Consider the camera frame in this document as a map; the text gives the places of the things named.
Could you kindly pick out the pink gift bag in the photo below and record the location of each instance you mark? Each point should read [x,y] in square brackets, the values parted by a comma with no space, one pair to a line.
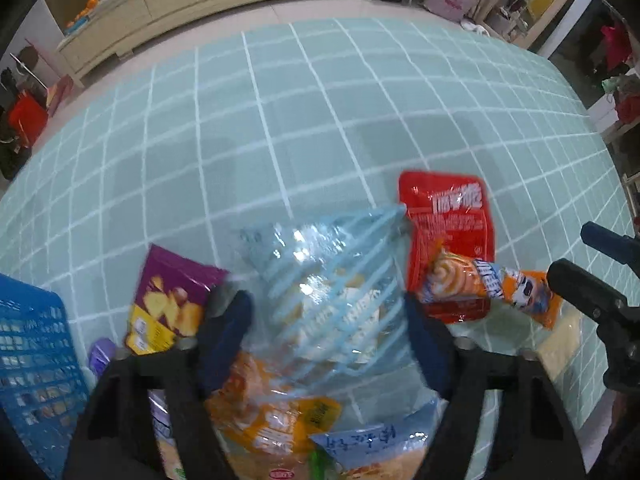
[450,0]

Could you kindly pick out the clear blue striped snack bag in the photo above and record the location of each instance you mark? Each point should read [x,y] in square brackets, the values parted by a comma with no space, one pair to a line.
[340,285]

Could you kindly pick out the cluster of oranges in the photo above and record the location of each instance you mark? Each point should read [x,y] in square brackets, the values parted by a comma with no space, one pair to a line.
[90,6]

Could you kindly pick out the teal checkered tablecloth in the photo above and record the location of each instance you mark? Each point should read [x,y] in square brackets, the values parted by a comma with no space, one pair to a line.
[300,135]

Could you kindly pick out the pair of white slippers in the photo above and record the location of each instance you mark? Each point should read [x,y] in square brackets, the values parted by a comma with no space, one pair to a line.
[475,27]

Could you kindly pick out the orange swirl cake packet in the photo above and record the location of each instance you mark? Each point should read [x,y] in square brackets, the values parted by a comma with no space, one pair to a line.
[465,280]

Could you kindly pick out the black bag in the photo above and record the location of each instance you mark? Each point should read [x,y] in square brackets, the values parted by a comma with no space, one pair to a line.
[10,157]

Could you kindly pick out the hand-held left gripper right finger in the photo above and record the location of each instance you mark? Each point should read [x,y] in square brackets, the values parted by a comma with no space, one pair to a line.
[425,345]

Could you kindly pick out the beige low cabinet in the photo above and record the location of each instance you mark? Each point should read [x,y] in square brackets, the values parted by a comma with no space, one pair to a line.
[190,5]

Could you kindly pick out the blue plastic basket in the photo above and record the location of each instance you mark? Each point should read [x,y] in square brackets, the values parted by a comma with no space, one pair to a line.
[35,360]

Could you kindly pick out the red snack packet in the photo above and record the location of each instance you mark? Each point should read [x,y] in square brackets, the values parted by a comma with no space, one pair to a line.
[445,220]

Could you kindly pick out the small blue tray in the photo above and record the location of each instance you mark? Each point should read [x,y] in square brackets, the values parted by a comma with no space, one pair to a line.
[76,23]

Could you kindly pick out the orange snack bag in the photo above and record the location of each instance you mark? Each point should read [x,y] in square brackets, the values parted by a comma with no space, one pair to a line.
[265,415]

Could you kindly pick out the red shopping bag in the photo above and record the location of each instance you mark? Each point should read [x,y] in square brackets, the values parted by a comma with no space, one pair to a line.
[27,115]

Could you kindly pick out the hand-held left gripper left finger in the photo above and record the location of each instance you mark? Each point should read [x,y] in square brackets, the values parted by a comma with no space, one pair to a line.
[225,330]

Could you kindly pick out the lavender snack packet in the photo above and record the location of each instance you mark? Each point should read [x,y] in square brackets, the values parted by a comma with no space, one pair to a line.
[102,355]

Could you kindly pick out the pink folded mat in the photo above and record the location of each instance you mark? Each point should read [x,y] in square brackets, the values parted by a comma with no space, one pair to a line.
[60,94]

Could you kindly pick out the purple chip packet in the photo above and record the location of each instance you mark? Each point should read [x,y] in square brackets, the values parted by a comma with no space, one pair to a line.
[165,300]

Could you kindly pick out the pale yellow snack packet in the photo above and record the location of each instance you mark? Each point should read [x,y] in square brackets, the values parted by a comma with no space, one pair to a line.
[560,345]

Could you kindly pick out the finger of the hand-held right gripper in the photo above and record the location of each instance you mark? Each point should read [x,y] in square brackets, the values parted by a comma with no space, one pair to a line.
[575,282]
[605,240]

